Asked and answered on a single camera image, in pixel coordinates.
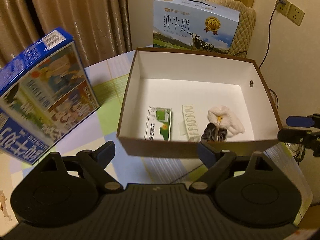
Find white knitted sock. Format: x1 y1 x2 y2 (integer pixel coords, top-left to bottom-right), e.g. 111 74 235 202
208 106 245 138

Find brown cardboard storage box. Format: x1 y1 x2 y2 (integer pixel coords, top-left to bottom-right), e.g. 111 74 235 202
117 48 282 158

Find beige wall socket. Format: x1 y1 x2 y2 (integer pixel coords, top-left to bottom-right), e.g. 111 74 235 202
287 4 305 26
275 0 291 16

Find light blue milk gift box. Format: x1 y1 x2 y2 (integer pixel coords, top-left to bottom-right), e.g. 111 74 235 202
153 0 240 54

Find black charger cable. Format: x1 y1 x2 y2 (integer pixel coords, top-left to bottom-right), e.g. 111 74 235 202
258 0 287 69

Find blue milk carton box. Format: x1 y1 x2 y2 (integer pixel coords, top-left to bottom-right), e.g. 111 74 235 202
1 27 99 164

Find brown curtain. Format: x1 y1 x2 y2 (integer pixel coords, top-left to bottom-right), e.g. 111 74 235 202
1 0 132 67

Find green white small carton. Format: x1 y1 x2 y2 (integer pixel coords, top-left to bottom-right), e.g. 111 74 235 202
144 107 172 141

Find checkered tablecloth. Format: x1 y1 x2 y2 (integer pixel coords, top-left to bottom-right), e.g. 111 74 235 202
1 51 313 235

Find beige quilted chair cover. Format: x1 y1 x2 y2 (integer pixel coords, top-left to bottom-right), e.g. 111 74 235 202
209 0 256 58

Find tangled cables on floor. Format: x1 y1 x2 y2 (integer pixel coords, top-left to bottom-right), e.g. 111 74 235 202
285 142 306 163

